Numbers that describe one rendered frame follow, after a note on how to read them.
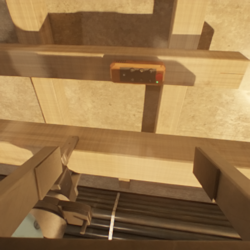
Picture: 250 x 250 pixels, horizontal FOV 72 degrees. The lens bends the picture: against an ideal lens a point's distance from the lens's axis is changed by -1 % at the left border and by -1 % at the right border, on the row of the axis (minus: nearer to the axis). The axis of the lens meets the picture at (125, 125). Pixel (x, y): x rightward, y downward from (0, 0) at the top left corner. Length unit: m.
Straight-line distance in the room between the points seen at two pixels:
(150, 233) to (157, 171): 0.88
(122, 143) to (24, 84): 0.77
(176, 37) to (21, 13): 0.57
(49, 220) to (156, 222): 1.00
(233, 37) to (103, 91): 0.60
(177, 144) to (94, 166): 0.24
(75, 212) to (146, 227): 0.97
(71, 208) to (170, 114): 0.61
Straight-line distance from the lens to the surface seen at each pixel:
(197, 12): 0.71
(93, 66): 0.66
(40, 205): 0.42
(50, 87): 0.90
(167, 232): 1.34
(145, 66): 0.58
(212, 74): 0.67
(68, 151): 0.45
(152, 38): 0.81
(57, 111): 0.96
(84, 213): 0.40
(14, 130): 0.61
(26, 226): 0.21
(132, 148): 0.46
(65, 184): 0.43
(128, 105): 0.94
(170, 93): 0.78
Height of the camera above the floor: 0.79
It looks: 51 degrees down
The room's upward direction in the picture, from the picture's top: 168 degrees counter-clockwise
